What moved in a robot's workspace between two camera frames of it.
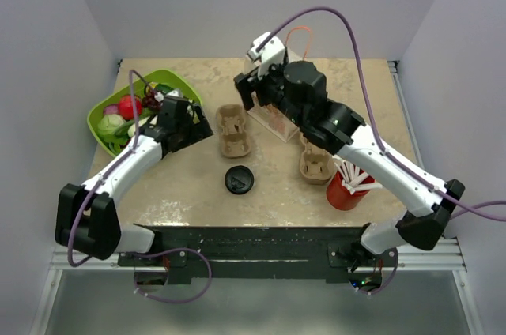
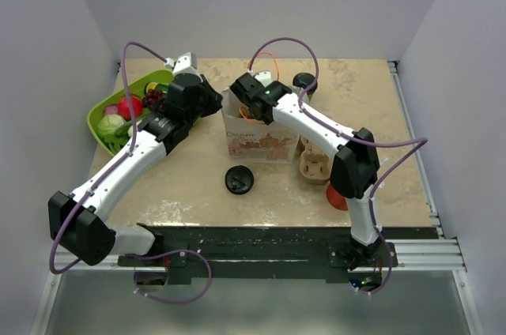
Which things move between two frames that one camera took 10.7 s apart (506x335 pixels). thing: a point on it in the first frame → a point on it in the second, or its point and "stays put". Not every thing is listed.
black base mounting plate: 258,251 stays put
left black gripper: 199,130 → 215,98
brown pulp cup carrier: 316,163 stays put
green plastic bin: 168,78 stays put
